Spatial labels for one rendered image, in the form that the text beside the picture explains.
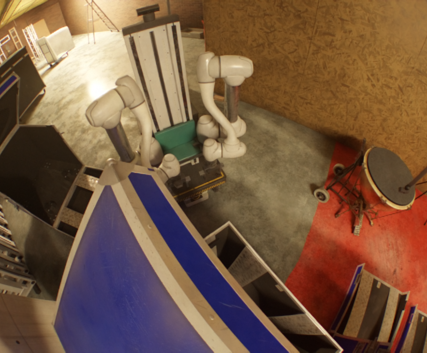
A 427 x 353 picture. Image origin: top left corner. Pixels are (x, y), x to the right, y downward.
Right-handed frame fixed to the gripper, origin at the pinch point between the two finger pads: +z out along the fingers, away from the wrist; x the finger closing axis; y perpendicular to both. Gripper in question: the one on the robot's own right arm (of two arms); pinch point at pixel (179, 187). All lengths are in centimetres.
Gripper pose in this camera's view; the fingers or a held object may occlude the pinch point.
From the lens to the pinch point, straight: 159.1
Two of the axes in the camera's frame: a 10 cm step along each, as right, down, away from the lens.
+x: -9.0, 3.8, -2.1
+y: -4.3, -7.5, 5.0
